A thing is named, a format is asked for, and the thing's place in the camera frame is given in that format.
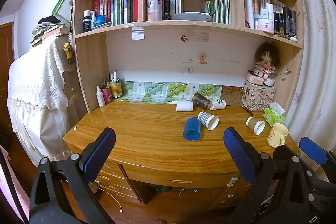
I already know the white lace cloth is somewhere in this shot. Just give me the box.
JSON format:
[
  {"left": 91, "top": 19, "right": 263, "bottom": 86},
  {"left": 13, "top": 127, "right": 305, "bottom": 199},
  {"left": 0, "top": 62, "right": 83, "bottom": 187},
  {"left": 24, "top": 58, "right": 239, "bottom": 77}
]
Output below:
[{"left": 7, "top": 36, "right": 78, "bottom": 163}]

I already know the pink jar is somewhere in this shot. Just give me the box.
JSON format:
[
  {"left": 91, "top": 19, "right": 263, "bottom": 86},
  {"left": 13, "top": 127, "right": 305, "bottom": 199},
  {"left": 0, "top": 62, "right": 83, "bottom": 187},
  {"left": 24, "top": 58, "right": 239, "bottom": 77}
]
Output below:
[{"left": 257, "top": 19, "right": 275, "bottom": 34}]

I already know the printed canvas storage box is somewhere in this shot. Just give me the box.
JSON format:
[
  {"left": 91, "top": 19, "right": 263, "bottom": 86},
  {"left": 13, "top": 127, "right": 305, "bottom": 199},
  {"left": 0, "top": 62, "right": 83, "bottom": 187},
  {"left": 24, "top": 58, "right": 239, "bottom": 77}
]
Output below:
[{"left": 241, "top": 81, "right": 276, "bottom": 111}]

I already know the black cosmetic bottle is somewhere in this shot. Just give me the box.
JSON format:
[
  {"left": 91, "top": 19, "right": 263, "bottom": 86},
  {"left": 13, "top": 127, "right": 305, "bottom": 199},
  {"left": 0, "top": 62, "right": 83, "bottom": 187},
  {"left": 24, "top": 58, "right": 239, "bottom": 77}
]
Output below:
[{"left": 83, "top": 10, "right": 92, "bottom": 32}]

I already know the row of black bottles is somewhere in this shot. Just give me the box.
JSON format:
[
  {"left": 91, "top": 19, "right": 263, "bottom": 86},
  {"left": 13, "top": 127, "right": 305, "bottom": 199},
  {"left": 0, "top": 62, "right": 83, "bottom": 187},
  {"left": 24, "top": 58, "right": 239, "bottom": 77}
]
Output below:
[{"left": 273, "top": 7, "right": 298, "bottom": 39}]

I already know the grey pouch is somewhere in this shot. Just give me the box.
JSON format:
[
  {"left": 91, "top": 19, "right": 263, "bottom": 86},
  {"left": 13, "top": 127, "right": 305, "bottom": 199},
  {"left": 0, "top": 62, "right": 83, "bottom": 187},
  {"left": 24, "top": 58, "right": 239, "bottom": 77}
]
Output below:
[{"left": 172, "top": 12, "right": 214, "bottom": 22}]

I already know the green framed board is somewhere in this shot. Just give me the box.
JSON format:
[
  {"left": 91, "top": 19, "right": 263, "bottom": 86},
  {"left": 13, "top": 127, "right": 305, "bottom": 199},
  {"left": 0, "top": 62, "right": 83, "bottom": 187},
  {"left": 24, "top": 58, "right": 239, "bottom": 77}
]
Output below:
[{"left": 52, "top": 0, "right": 76, "bottom": 25}]

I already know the brown face print card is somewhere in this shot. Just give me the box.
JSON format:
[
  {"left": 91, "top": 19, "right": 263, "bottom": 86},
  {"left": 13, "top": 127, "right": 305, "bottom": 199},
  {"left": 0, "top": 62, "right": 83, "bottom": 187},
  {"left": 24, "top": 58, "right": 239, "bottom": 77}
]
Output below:
[{"left": 221, "top": 86, "right": 244, "bottom": 106}]

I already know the white label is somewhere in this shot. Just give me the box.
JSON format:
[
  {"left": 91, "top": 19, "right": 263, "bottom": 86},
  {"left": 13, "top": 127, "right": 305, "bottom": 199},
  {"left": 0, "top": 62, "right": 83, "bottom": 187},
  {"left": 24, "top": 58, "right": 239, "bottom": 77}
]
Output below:
[{"left": 132, "top": 27, "right": 144, "bottom": 41}]

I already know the white floral thermos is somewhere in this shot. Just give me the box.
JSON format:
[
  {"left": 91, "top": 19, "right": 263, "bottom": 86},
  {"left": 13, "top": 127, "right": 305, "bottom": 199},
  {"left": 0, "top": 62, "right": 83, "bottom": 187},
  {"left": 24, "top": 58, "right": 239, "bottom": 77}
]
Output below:
[{"left": 146, "top": 0, "right": 163, "bottom": 22}]

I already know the white cable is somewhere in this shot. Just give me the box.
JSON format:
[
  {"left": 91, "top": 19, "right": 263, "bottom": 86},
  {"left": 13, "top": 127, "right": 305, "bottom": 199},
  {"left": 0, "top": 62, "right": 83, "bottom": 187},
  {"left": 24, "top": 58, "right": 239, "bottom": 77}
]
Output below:
[{"left": 89, "top": 181, "right": 124, "bottom": 214}]

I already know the blue plastic cup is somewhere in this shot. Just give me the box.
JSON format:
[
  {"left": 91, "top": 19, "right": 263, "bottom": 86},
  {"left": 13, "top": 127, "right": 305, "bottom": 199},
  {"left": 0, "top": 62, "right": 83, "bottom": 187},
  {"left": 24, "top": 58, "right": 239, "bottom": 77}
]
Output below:
[{"left": 183, "top": 117, "right": 202, "bottom": 141}]

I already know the white floral curtain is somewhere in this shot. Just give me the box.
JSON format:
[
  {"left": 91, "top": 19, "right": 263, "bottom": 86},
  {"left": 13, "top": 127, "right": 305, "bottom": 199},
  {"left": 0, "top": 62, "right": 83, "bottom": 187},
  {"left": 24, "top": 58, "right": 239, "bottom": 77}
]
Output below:
[{"left": 285, "top": 0, "right": 336, "bottom": 140}]

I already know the wooden bookshelf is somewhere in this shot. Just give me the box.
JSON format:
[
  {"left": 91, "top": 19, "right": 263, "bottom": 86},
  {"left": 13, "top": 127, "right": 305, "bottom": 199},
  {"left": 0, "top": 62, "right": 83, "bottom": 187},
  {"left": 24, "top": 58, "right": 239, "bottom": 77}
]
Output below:
[{"left": 72, "top": 0, "right": 305, "bottom": 113}]

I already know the checked paper cup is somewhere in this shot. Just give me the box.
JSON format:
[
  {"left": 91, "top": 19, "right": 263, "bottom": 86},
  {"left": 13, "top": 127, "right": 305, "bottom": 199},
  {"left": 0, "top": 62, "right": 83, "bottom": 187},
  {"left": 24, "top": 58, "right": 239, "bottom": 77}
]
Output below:
[{"left": 197, "top": 111, "right": 219, "bottom": 131}]

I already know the white spray bottle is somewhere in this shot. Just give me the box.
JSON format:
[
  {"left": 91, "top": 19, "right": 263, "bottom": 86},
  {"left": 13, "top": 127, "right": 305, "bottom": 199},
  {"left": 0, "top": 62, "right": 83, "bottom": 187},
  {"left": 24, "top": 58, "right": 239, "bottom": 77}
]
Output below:
[{"left": 96, "top": 86, "right": 105, "bottom": 107}]

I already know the row of green grape cards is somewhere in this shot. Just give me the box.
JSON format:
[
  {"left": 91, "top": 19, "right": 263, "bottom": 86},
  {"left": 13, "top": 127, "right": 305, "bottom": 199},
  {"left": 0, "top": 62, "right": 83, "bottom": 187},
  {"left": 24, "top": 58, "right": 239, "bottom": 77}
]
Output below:
[{"left": 117, "top": 81, "right": 222, "bottom": 104}]

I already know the green tissue pack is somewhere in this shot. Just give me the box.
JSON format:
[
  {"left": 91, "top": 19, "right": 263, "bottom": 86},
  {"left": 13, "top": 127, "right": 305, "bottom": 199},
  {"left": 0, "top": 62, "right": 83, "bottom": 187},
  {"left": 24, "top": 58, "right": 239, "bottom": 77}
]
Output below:
[{"left": 262, "top": 102, "right": 286, "bottom": 127}]

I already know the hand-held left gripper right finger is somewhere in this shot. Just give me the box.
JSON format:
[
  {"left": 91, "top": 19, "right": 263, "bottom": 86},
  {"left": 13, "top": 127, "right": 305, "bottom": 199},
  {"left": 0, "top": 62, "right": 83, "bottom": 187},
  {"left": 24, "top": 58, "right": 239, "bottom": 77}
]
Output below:
[{"left": 224, "top": 127, "right": 310, "bottom": 224}]

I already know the brown patterned paper cup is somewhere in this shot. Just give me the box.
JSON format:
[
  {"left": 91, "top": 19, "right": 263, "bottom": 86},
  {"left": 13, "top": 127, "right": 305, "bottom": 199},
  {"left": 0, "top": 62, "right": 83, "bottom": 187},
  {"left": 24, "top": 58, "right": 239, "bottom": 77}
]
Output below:
[{"left": 191, "top": 92, "right": 212, "bottom": 110}]

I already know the cream mug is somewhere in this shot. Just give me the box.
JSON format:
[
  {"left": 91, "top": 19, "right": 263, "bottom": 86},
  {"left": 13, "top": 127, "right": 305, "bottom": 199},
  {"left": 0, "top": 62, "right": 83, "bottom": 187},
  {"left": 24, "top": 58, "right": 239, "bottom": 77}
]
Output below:
[{"left": 267, "top": 123, "right": 289, "bottom": 148}]

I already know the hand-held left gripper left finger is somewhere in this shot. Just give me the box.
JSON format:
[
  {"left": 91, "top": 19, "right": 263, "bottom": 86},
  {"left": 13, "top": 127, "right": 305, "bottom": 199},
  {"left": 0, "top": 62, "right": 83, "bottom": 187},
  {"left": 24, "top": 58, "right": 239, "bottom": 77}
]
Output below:
[{"left": 29, "top": 127, "right": 116, "bottom": 224}]

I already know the brown wooden door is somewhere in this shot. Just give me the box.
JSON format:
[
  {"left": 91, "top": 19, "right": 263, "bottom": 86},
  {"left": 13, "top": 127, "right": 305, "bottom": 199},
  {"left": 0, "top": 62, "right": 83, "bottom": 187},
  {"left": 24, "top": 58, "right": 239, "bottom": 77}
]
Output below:
[{"left": 0, "top": 21, "right": 15, "bottom": 109}]

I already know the brown-haired rag doll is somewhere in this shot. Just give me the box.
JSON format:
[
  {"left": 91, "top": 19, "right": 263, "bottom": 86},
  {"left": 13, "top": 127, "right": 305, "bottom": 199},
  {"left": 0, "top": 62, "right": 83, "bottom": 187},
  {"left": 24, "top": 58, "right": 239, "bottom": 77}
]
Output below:
[{"left": 253, "top": 42, "right": 280, "bottom": 79}]

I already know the blue jar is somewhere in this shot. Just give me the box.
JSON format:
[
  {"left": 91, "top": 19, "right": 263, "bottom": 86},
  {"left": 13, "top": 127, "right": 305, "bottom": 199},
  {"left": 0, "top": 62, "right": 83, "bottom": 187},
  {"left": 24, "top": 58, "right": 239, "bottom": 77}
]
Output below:
[{"left": 95, "top": 15, "right": 108, "bottom": 27}]

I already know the stack of books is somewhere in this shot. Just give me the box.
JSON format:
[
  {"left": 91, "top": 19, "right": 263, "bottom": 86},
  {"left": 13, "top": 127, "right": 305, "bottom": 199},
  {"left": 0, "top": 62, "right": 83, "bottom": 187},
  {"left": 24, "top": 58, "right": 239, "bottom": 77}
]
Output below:
[{"left": 30, "top": 23, "right": 71, "bottom": 48}]

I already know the pink music box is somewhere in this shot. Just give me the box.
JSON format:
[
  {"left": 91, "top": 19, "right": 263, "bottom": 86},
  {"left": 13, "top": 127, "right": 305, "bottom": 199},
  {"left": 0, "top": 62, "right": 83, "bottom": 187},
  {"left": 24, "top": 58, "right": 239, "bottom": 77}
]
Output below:
[{"left": 247, "top": 70, "right": 265, "bottom": 86}]

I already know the wooden desk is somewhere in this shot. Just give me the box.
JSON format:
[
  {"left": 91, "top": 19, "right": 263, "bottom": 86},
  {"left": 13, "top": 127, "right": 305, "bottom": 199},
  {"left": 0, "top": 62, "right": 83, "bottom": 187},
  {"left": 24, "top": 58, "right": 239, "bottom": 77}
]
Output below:
[{"left": 63, "top": 100, "right": 302, "bottom": 214}]

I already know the white tube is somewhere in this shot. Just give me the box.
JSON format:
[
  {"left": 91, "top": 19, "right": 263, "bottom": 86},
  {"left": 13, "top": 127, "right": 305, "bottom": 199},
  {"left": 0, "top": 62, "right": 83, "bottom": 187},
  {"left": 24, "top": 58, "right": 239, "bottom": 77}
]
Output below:
[{"left": 245, "top": 0, "right": 255, "bottom": 29}]

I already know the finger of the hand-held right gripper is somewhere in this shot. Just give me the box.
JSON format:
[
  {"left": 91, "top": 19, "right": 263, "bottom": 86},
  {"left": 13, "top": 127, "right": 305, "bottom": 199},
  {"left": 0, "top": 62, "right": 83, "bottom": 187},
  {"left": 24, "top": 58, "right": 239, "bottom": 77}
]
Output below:
[
  {"left": 299, "top": 136, "right": 336, "bottom": 186},
  {"left": 306, "top": 183, "right": 336, "bottom": 224}
]

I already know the plain white cup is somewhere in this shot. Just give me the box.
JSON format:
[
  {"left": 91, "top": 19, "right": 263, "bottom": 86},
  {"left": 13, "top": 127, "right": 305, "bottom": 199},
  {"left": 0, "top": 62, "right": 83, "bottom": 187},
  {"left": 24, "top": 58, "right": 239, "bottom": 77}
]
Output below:
[{"left": 176, "top": 101, "right": 194, "bottom": 112}]

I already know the white leaf print paper cup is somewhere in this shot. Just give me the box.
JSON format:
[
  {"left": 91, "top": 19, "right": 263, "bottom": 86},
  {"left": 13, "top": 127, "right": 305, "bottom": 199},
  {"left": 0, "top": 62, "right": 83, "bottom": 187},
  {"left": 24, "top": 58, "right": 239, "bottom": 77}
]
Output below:
[{"left": 209, "top": 97, "right": 226, "bottom": 111}]

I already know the beige paper cup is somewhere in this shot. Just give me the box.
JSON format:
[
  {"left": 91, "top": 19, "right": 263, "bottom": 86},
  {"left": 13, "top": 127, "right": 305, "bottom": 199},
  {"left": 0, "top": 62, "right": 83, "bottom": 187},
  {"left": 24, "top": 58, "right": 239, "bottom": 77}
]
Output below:
[{"left": 246, "top": 117, "right": 265, "bottom": 135}]

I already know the row of red and green books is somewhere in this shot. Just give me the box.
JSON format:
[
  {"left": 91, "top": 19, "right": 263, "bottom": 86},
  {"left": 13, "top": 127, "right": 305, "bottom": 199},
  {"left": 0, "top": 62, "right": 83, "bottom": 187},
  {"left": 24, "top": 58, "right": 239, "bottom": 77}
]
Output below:
[{"left": 92, "top": 0, "right": 139, "bottom": 25}]

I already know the yellow keychain toy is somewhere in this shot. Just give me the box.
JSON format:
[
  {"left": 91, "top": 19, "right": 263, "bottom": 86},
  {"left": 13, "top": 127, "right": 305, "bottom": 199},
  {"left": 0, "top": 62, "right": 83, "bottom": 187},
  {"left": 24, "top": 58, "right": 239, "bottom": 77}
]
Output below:
[{"left": 63, "top": 43, "right": 73, "bottom": 60}]

